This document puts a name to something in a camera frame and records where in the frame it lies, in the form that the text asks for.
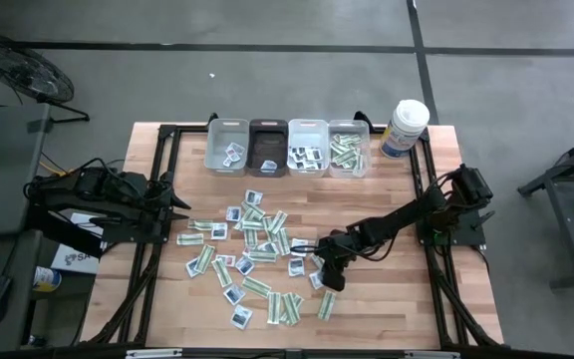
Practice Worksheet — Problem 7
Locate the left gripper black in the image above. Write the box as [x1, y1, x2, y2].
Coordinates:
[135, 171, 192, 225]

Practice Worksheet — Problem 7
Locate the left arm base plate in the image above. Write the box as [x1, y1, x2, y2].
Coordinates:
[100, 218, 171, 244]

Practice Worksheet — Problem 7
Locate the yellow cable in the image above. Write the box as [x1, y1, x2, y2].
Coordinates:
[39, 160, 72, 179]

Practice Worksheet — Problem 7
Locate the white and blue can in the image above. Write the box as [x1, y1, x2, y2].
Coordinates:
[32, 266, 63, 293]

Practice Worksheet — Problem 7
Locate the white printed cardboard box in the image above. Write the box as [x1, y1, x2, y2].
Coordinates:
[50, 212, 104, 276]

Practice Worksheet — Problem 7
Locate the dark grey plastic bin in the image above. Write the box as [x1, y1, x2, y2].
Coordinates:
[245, 119, 289, 179]

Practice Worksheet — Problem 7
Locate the white plastic bin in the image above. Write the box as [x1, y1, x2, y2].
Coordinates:
[286, 119, 330, 179]

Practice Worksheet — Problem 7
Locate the disinfecting wipes canister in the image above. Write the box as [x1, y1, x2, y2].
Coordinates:
[379, 99, 431, 160]

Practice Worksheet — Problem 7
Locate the grey metal side table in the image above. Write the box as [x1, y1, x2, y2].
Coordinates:
[517, 128, 574, 290]

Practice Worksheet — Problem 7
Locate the light grey plastic bin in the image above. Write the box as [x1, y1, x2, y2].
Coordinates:
[203, 118, 250, 178]

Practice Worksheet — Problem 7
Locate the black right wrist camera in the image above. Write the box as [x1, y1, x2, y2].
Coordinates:
[322, 267, 347, 293]

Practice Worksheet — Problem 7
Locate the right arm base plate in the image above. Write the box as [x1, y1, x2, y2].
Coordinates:
[415, 206, 487, 246]

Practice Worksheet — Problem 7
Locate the grey desk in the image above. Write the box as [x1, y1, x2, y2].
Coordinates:
[0, 228, 44, 353]
[0, 103, 52, 239]

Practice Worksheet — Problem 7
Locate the black floor fan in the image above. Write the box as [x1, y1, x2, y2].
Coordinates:
[0, 32, 92, 125]

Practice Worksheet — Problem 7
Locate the clear plastic bin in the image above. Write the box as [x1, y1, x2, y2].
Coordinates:
[327, 119, 372, 180]

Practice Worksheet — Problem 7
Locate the black desk support beam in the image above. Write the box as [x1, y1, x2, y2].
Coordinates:
[26, 203, 105, 259]

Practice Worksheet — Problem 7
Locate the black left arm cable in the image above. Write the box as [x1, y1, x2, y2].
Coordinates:
[27, 156, 129, 190]

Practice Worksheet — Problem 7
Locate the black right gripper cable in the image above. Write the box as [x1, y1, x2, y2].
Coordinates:
[289, 231, 401, 264]

